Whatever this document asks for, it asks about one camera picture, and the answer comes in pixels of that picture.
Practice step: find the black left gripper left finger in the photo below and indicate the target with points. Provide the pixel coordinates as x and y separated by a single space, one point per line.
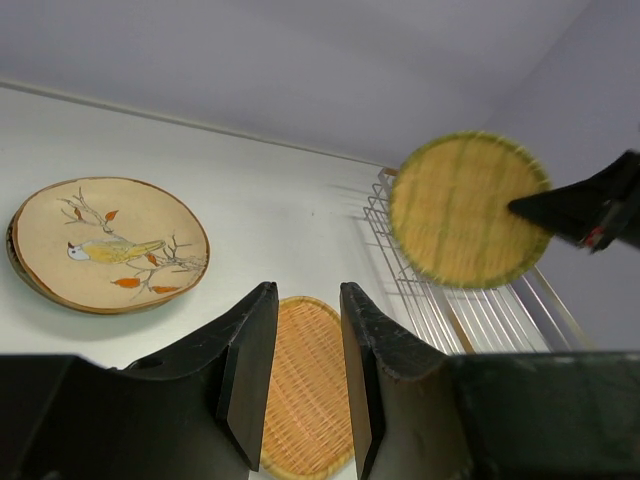
192 410

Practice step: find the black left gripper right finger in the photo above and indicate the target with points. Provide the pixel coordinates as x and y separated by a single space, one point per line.
418 413

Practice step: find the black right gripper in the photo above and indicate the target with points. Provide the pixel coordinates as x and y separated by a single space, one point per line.
597 210

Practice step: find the small orange woven tray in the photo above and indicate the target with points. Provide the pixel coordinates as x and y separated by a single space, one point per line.
307 428

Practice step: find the green-rimmed round woven tray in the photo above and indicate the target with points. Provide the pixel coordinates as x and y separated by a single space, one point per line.
449 215

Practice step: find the beige ceramic bird plate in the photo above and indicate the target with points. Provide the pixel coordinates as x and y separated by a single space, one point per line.
111 242

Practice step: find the wire dish rack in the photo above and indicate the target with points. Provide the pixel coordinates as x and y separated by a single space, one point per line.
525 315

